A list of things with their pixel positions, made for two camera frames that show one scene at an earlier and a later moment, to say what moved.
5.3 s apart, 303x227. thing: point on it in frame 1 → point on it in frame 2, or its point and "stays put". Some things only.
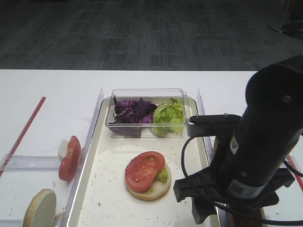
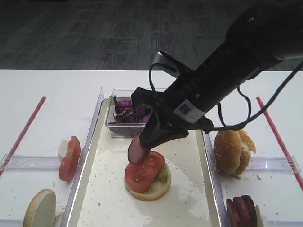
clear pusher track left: x=29 y=162 stays put
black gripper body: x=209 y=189 → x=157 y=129
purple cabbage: x=129 y=115 stays put
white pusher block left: x=62 y=149 stays put
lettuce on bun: x=163 y=175 stays put
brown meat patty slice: x=236 y=218 → x=138 y=153
